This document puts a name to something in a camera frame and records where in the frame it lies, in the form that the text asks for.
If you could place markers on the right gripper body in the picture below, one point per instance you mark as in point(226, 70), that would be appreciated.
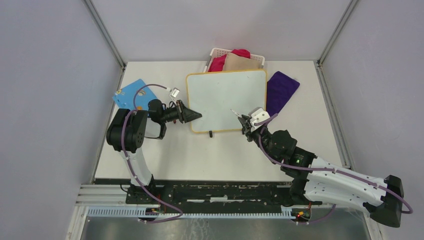
point(249, 135)

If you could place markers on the blue cartoon print cloth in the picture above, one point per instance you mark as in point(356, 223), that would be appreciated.
point(124, 97)

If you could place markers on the brown capped whiteboard marker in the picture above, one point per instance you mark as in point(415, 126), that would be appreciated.
point(236, 113)

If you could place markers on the white plastic basket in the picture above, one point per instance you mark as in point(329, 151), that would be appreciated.
point(259, 58)

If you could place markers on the purple cloth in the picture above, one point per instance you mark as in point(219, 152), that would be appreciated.
point(280, 89)

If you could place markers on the yellow framed whiteboard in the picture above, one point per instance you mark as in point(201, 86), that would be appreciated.
point(214, 94)

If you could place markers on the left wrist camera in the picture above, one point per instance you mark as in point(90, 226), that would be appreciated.
point(174, 92)

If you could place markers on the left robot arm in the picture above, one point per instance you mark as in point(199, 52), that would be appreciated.
point(128, 130)

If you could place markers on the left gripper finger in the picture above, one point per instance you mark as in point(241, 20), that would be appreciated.
point(191, 116)
point(189, 112)

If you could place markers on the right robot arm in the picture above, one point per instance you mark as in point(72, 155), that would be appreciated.
point(317, 180)

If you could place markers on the beige folded cloth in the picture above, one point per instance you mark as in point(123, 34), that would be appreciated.
point(238, 63)

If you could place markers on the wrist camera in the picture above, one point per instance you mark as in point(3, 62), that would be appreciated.
point(174, 92)
point(257, 116)

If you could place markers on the pink red cloth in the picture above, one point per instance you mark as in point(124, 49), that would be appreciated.
point(217, 63)

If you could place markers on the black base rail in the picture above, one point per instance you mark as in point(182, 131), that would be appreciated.
point(226, 197)

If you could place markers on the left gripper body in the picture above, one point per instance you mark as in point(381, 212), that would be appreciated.
point(180, 110)

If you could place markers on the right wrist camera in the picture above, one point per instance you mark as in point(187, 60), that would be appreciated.
point(257, 116)

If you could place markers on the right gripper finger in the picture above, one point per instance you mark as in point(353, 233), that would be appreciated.
point(245, 127)
point(244, 118)

